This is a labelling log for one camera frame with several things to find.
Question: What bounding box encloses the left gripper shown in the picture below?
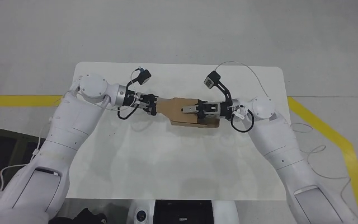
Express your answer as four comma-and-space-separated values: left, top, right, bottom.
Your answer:
116, 84, 159, 116

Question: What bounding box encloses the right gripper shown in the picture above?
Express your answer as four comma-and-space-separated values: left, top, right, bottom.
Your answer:
181, 100, 234, 120

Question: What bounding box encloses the small brown carton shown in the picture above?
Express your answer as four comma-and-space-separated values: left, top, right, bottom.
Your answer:
155, 97, 220, 129

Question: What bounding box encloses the robot body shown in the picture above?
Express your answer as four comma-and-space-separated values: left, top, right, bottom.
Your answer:
127, 199, 240, 224

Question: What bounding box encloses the black cable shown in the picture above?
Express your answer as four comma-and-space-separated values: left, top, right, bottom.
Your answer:
116, 104, 140, 121
230, 109, 255, 133

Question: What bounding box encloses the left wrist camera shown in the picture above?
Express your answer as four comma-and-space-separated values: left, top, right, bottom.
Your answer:
125, 66, 152, 91

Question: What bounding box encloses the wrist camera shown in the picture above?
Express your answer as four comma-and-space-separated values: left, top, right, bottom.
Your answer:
203, 70, 233, 105
125, 66, 152, 91

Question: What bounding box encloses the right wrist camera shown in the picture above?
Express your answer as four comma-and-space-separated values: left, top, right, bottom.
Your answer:
203, 70, 233, 105

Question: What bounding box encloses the thin white cable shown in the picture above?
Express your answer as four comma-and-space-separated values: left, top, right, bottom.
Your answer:
214, 60, 270, 98
0, 88, 84, 191
290, 122, 352, 208

